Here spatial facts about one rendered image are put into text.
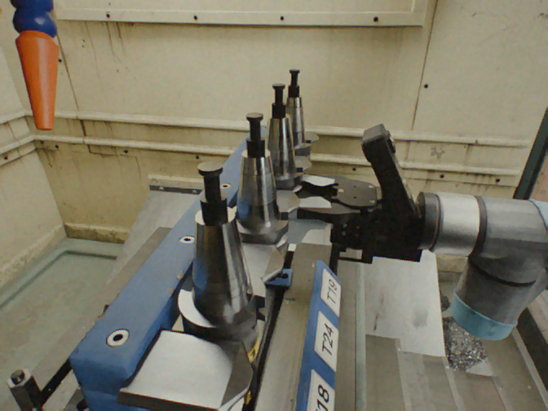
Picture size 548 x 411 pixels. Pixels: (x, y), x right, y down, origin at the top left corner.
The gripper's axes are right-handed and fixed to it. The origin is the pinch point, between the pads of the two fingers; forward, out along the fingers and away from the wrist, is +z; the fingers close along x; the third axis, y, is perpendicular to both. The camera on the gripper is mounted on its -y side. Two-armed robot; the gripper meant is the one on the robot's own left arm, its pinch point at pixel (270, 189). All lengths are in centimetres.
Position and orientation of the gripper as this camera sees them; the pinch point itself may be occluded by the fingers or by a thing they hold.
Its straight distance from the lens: 47.5
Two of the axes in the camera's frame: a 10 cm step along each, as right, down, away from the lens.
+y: -0.2, 8.8, 4.8
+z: -9.8, -1.1, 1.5
